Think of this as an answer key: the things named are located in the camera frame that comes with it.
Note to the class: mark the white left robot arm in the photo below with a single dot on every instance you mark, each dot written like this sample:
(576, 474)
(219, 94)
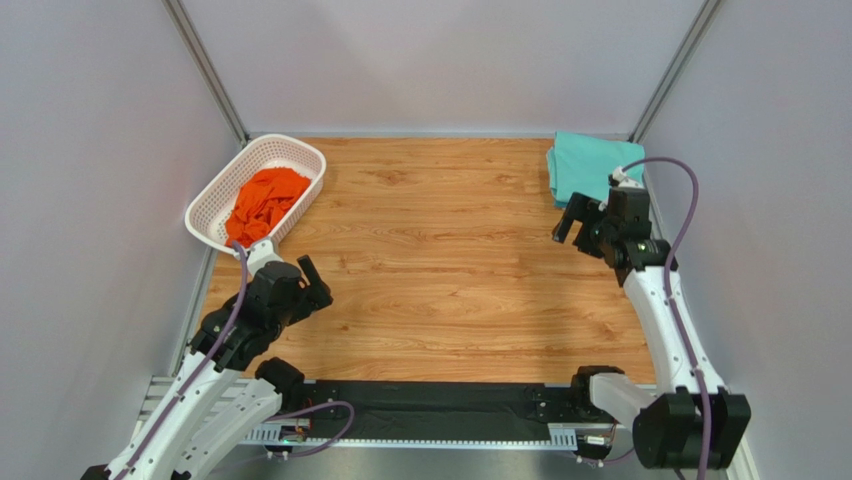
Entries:
(182, 438)

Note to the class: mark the aluminium corner post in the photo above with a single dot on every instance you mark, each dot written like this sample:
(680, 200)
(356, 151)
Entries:
(703, 20)
(192, 40)

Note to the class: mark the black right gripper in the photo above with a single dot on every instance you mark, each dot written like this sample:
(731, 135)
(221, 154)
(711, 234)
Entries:
(587, 226)

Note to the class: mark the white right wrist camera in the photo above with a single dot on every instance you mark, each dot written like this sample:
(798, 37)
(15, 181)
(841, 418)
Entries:
(620, 179)

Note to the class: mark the black base cloth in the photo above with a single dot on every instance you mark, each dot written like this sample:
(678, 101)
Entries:
(454, 411)

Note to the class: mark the orange t shirt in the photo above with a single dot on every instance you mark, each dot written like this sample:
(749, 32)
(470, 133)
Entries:
(262, 202)

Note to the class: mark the white plastic laundry basket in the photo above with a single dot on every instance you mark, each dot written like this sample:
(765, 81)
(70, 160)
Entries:
(206, 215)

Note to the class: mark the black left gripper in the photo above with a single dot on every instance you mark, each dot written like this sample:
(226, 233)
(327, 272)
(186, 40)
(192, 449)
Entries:
(315, 293)

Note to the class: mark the left aluminium corner post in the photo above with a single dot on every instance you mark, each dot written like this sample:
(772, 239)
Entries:
(192, 40)

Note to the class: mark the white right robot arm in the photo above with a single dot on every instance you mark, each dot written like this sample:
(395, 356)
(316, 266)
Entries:
(693, 420)

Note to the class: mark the mint green t shirt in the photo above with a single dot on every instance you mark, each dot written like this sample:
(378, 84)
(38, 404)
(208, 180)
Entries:
(579, 163)

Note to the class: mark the right aluminium corner post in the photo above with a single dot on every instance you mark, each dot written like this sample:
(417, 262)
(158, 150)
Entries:
(703, 20)

